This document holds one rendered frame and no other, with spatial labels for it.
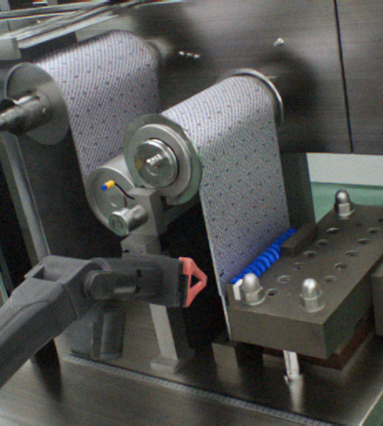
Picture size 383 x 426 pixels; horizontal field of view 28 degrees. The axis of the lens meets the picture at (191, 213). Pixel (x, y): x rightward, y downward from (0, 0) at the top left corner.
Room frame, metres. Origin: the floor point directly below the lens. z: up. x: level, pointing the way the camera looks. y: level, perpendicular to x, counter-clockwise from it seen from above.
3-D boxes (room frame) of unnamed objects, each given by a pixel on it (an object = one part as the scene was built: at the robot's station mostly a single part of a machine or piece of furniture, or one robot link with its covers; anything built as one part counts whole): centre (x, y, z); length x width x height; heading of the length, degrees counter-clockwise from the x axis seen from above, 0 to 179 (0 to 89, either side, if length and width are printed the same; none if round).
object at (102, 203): (1.28, 0.04, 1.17); 0.26 x 0.12 x 0.12; 141
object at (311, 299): (0.96, -0.15, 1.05); 0.04 x 0.04 x 0.04
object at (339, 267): (1.11, -0.21, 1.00); 0.40 x 0.16 x 0.06; 141
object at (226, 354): (1.16, -0.10, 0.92); 0.28 x 0.04 x 0.04; 141
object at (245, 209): (1.16, -0.09, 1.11); 0.23 x 0.01 x 0.18; 141
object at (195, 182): (1.10, 0.03, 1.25); 0.15 x 0.01 x 0.15; 51
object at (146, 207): (1.09, 0.08, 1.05); 0.06 x 0.05 x 0.31; 141
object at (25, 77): (1.36, 0.14, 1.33); 0.25 x 0.14 x 0.14; 141
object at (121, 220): (1.07, 0.11, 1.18); 0.04 x 0.02 x 0.04; 51
